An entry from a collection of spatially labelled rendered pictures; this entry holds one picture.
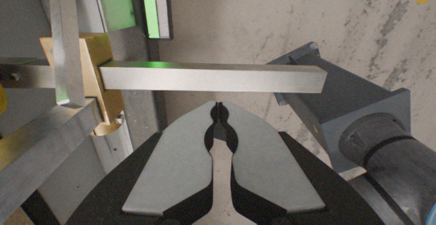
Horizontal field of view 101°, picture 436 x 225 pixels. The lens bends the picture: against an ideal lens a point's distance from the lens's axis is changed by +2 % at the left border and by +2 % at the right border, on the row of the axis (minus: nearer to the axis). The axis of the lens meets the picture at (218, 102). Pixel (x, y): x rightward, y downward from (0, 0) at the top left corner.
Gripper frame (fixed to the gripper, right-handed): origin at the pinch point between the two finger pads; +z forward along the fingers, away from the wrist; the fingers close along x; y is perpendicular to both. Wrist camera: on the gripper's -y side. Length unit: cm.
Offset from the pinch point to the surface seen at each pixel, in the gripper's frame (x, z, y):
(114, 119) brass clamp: -14.7, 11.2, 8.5
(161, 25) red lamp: -9.7, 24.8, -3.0
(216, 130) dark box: 1, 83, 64
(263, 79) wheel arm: 6.1, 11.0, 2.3
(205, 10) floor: -5, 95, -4
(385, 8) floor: 91, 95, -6
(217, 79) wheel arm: 0.2, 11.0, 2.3
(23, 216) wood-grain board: -31.7, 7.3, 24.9
